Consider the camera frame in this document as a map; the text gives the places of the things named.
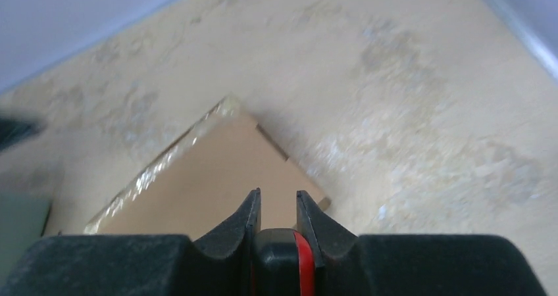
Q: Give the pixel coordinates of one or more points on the brown cardboard express box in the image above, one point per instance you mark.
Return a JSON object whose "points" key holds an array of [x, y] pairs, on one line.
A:
{"points": [[203, 177]]}

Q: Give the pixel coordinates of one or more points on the clear plastic storage bin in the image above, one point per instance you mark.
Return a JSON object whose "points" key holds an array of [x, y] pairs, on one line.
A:
{"points": [[23, 220]]}

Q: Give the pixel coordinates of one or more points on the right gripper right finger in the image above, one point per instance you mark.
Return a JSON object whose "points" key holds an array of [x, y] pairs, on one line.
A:
{"points": [[411, 264]]}

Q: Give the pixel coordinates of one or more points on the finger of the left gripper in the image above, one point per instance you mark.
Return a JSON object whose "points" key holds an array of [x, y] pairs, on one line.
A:
{"points": [[18, 127]]}

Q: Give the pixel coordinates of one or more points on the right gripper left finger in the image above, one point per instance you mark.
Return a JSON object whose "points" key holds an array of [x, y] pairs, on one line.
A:
{"points": [[215, 264]]}

